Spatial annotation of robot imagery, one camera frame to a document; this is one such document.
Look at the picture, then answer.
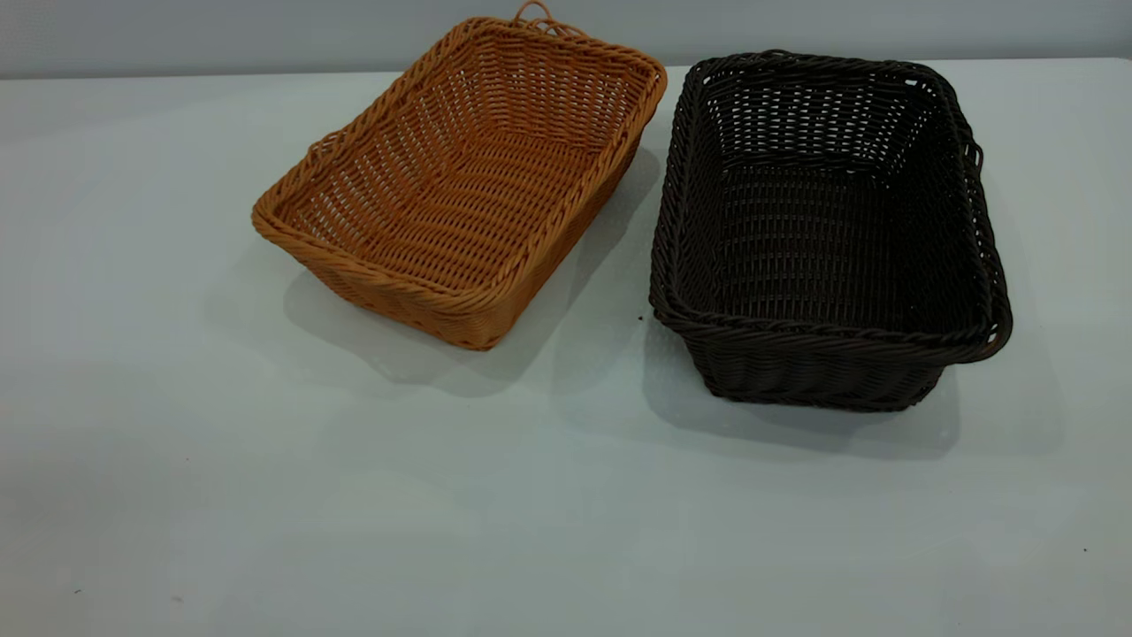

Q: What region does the orange-brown wicker basket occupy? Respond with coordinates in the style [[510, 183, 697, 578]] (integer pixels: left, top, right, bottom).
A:
[[251, 2, 669, 352]]

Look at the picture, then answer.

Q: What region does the dark brown wicker basket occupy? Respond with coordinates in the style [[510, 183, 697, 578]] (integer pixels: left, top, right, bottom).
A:
[[648, 50, 1014, 413]]

